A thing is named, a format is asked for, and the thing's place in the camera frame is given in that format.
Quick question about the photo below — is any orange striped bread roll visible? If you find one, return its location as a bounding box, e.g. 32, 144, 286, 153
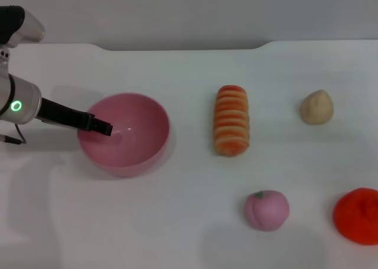
213, 85, 252, 157

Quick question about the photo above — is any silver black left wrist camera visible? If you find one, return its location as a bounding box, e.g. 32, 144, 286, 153
0, 5, 47, 48

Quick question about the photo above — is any small beige bun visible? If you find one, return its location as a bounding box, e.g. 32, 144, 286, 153
300, 89, 335, 125

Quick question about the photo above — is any pink plastic bowl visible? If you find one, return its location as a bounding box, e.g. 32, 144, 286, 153
77, 92, 171, 179

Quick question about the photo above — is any red orange tangerine toy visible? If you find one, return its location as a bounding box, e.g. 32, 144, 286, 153
333, 187, 378, 246

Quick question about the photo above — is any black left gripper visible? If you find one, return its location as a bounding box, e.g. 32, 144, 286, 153
38, 96, 114, 138

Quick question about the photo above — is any left wrist cable with connector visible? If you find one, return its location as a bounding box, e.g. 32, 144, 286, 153
0, 122, 28, 145

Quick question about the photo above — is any silver left camera mount bracket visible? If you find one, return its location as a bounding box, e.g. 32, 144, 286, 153
0, 46, 11, 74

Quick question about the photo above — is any pink peach toy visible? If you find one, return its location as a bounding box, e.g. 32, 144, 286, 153
243, 190, 291, 232

